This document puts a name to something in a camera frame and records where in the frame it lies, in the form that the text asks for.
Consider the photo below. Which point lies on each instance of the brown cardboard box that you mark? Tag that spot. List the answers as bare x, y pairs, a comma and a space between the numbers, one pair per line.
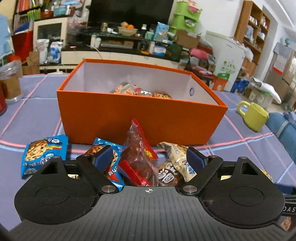
187, 39

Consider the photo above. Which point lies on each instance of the purple checked tablecloth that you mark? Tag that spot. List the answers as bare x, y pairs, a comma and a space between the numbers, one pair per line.
30, 120

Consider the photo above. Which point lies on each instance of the fruit bowl with oranges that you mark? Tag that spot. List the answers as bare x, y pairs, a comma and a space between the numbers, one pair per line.
127, 29

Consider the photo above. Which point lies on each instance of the orange cardboard box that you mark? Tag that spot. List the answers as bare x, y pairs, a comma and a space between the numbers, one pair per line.
138, 115

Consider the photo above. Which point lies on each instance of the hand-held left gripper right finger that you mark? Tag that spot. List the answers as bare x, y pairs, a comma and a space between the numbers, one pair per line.
195, 160

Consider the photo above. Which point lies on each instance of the white glass door cabinet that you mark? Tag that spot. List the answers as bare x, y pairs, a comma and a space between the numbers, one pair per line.
49, 32

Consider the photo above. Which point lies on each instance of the yellow chip bag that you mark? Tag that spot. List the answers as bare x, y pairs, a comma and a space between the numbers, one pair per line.
266, 176

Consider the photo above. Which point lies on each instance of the blue plastic stool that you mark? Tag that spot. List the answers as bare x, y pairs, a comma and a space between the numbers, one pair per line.
240, 85

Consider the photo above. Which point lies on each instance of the white blue sack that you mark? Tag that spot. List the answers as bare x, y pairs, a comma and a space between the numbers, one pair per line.
55, 53

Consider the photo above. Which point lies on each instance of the red folding chair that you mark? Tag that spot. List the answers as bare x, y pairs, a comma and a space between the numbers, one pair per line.
198, 54

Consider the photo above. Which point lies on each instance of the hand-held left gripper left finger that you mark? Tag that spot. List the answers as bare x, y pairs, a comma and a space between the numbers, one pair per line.
104, 158

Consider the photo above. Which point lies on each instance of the red clear snack packet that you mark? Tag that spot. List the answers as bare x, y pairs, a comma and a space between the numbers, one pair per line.
138, 150

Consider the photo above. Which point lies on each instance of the yellow green mug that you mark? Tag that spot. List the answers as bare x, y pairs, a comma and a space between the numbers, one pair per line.
254, 117

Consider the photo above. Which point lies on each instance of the light blue star cover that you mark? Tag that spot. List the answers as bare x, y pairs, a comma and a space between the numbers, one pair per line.
4, 34

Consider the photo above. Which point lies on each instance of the snack packets inside box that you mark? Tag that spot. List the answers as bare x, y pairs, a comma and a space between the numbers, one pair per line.
126, 89

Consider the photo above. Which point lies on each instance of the beige cookie packet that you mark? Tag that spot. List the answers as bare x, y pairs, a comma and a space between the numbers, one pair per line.
175, 157

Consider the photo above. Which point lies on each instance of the white cloth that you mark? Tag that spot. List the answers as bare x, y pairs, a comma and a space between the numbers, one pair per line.
268, 89

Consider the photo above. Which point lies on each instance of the red bag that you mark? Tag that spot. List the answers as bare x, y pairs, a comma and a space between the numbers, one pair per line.
22, 44

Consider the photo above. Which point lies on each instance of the orange plastic stool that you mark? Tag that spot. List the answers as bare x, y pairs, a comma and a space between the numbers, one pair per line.
219, 83

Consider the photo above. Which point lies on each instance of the green plastic drawer tower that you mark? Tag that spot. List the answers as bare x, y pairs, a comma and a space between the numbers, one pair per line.
185, 16

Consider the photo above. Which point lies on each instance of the black television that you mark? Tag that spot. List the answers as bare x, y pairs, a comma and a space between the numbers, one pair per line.
129, 11

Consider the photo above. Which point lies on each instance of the clear plastic jar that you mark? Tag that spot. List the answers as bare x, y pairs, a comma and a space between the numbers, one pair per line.
10, 83

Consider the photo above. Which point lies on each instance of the blue rainbow cookie packet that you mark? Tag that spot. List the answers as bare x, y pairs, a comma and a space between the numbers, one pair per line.
37, 153

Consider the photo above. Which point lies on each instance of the light blue box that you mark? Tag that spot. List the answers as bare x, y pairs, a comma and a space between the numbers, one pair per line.
161, 31

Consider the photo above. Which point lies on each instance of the television stand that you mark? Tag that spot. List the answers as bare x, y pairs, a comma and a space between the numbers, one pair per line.
115, 55

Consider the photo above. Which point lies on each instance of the red can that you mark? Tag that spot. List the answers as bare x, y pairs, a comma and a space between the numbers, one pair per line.
2, 102

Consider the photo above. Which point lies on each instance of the blue cloth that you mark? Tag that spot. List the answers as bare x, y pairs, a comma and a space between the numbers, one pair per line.
284, 132

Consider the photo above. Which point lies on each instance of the wooden bookshelf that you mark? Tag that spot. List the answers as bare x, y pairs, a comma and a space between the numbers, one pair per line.
245, 20

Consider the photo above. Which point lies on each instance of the blue red cookie packet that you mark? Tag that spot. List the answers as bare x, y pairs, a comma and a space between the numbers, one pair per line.
98, 143

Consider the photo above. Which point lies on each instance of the white chest freezer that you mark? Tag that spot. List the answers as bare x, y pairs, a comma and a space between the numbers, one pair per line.
225, 58

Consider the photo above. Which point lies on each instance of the cluttered dark bookshelf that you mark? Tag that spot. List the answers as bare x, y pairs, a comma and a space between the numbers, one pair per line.
34, 9

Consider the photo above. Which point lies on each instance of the cookie print snack packet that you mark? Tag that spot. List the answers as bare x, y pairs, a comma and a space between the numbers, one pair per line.
163, 95

